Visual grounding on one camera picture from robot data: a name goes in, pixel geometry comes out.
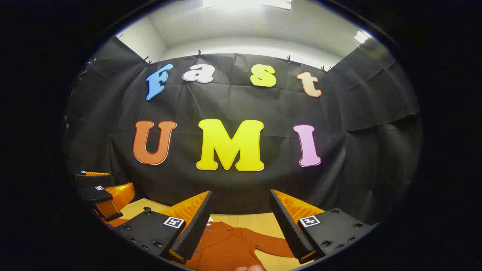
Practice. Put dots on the rust orange button-up garment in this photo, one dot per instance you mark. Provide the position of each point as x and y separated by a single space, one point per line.
226 248

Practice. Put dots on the black backdrop cloth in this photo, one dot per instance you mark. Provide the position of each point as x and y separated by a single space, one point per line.
233 105

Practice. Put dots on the ceiling light panel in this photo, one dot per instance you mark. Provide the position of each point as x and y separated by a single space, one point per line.
244 3
361 37

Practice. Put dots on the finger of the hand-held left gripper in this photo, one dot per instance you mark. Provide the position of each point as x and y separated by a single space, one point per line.
94 194
90 180

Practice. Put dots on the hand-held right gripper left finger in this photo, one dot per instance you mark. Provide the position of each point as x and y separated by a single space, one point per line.
196 229

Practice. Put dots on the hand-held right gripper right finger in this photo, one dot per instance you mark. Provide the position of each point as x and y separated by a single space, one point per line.
288 229

